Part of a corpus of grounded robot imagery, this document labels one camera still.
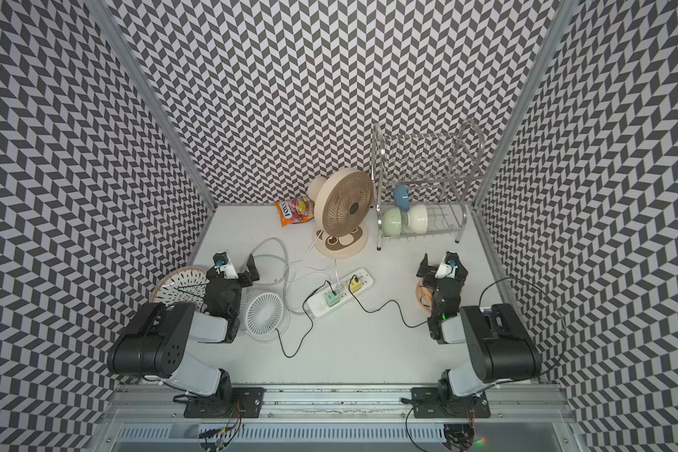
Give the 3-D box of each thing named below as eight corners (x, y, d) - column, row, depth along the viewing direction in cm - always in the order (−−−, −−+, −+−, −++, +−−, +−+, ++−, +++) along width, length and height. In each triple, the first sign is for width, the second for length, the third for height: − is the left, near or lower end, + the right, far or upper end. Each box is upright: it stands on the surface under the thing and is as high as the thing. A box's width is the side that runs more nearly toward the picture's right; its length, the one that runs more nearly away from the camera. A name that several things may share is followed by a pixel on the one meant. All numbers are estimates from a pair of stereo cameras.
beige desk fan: (313, 259, 102) (301, 197, 78) (317, 226, 112) (307, 161, 88) (370, 259, 102) (376, 197, 78) (369, 226, 112) (373, 161, 88)
